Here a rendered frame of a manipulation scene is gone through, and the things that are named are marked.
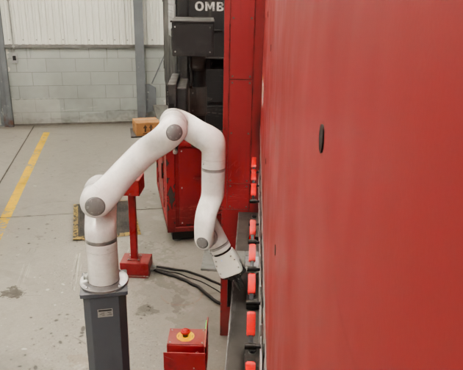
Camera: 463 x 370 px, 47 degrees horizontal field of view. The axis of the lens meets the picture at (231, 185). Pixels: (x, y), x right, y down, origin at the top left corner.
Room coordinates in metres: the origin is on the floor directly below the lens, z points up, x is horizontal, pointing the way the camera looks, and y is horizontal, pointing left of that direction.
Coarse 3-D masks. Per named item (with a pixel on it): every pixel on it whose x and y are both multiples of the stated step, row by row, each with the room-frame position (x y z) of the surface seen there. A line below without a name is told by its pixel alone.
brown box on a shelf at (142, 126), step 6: (132, 120) 4.36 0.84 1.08; (138, 120) 4.27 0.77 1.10; (144, 120) 4.28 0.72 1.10; (150, 120) 4.29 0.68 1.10; (156, 120) 4.29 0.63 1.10; (132, 126) 4.38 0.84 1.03; (138, 126) 4.21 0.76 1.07; (144, 126) 4.22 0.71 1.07; (150, 126) 4.23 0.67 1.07; (156, 126) 4.25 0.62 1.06; (132, 132) 4.32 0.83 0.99; (138, 132) 4.20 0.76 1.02; (144, 132) 4.22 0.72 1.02
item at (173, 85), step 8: (176, 80) 3.20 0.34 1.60; (184, 80) 3.39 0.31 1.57; (168, 88) 3.05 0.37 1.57; (176, 88) 3.09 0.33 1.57; (184, 88) 3.09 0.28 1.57; (168, 96) 3.05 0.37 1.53; (176, 96) 3.09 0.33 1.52; (184, 96) 3.09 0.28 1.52; (168, 104) 3.06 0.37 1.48; (176, 104) 3.08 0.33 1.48; (184, 104) 3.09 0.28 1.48
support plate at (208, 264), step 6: (204, 252) 2.14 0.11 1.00; (240, 252) 2.15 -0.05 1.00; (246, 252) 2.15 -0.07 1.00; (258, 252) 2.15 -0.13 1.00; (204, 258) 2.08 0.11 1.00; (210, 258) 2.08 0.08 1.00; (204, 264) 2.02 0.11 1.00; (210, 264) 2.02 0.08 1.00; (204, 270) 1.99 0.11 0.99; (210, 270) 1.99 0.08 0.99; (216, 270) 1.98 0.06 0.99; (246, 270) 1.98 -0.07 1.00
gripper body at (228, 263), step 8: (232, 248) 1.90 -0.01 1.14; (216, 256) 1.88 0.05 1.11; (224, 256) 1.88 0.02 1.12; (232, 256) 1.87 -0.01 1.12; (216, 264) 1.88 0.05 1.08; (224, 264) 1.87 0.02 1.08; (232, 264) 1.87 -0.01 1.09; (240, 264) 1.87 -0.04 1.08; (224, 272) 1.87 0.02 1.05; (232, 272) 1.86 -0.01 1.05
